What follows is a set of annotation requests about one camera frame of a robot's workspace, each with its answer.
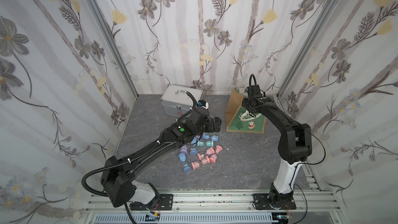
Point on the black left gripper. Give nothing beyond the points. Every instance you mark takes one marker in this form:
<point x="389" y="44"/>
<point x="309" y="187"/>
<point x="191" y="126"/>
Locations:
<point x="214" y="123"/>

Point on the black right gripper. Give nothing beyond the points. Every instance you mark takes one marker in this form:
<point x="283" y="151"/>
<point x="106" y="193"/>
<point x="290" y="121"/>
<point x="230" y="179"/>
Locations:
<point x="253" y="103"/>

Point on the green burlap canvas bag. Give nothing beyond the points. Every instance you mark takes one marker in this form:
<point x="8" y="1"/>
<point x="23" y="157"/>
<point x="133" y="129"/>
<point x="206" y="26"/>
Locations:
<point x="240" y="120"/>

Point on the pink hourglass small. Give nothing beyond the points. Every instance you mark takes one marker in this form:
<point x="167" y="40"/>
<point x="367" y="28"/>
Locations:
<point x="215" y="150"/>

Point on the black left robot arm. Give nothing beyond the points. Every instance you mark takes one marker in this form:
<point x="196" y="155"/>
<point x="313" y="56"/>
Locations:
<point x="117" y="179"/>

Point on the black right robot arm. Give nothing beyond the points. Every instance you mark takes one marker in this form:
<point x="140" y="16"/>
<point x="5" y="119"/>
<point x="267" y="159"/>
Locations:
<point x="294" y="147"/>

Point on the blue hourglass centre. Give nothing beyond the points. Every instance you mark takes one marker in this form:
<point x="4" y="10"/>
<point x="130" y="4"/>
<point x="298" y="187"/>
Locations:
<point x="205" y="137"/>

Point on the blue hourglass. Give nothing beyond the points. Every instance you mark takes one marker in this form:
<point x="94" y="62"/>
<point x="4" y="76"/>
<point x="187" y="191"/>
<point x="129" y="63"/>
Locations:
<point x="205" y="137"/>
<point x="186" y="168"/>

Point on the green hourglass centre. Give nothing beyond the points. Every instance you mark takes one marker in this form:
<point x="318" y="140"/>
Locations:
<point x="205" y="143"/>

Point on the purple hourglass standing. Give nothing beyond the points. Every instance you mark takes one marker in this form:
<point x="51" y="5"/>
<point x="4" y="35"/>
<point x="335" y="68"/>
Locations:
<point x="184" y="149"/>

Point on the pink hourglass lower pair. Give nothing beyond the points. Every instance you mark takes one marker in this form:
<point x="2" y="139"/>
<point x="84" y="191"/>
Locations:
<point x="205" y="159"/>

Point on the blue hourglass number 30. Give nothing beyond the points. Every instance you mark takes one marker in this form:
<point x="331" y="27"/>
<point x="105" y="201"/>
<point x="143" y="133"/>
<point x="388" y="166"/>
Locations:
<point x="182" y="157"/>

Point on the pink hourglass number 15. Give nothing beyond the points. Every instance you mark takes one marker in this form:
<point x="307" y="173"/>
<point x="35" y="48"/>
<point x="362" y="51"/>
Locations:
<point x="195" y="165"/>

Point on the blue hourglass front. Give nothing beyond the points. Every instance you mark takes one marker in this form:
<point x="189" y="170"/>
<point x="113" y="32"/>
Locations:
<point x="186" y="168"/>

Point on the silver aluminium case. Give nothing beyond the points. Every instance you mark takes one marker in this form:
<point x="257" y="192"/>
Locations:
<point x="176" y="102"/>

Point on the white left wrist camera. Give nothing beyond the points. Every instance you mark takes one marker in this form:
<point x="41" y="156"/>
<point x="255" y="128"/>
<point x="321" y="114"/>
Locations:
<point x="203" y="103"/>

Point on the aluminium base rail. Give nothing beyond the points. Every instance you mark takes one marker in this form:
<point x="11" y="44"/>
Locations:
<point x="241" y="207"/>

